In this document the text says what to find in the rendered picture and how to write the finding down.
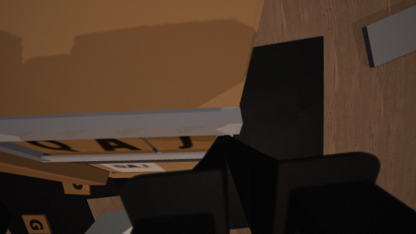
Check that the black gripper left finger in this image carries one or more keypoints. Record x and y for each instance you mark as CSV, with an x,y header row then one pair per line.
x,y
204,189

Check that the tan letter tile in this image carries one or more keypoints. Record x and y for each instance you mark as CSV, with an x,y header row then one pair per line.
x,y
179,144
37,223
119,145
59,147
70,188

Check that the tan wooden board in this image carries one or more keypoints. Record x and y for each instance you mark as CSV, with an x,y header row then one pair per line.
x,y
101,69

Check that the white paper ticket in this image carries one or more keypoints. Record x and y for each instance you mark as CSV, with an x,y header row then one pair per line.
x,y
135,167

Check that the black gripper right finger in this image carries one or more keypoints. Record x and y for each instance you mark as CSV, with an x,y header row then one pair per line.
x,y
263,183

